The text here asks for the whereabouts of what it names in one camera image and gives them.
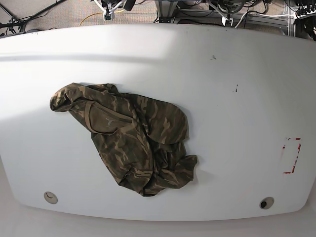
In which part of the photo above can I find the camouflage T-shirt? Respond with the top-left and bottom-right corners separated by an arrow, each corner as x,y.
50,83 -> 198,197

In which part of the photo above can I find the red tape rectangle marking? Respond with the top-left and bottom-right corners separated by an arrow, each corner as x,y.
280,137 -> 302,174

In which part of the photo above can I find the left table grommet hole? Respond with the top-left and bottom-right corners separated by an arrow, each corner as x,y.
43,192 -> 58,204

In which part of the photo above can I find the table grommet hole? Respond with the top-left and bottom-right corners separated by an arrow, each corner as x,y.
259,197 -> 275,210
43,192 -> 58,204

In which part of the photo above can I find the right table grommet hole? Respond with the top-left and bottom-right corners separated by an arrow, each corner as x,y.
259,197 -> 275,210

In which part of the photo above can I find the black tripod stand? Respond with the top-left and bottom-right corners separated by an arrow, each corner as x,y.
0,0 -> 66,34

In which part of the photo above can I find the aluminium frame post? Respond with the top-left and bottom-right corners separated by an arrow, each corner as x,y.
155,0 -> 178,23

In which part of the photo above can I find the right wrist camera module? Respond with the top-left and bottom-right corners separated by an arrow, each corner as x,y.
103,13 -> 115,21

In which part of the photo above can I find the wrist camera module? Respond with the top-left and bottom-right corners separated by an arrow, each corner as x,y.
221,17 -> 234,27
103,13 -> 115,21

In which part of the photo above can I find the yellow cable on floor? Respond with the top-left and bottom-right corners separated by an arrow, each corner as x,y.
79,8 -> 124,27

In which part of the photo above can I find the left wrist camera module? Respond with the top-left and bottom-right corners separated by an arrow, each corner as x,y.
221,17 -> 234,27

